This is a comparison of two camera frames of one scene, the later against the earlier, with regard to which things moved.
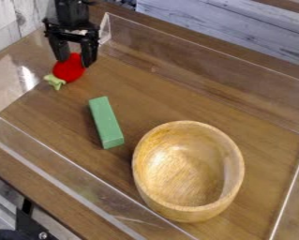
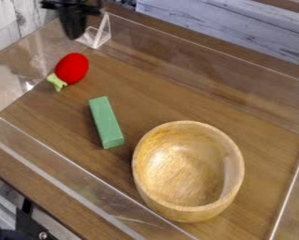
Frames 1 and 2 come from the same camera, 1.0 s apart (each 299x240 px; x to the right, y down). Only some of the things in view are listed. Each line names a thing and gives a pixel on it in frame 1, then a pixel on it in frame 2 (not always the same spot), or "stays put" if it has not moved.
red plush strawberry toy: x=67 y=71 stays put
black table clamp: x=29 y=225 stays put
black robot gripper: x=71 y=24 -> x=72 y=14
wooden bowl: x=188 y=166 stays put
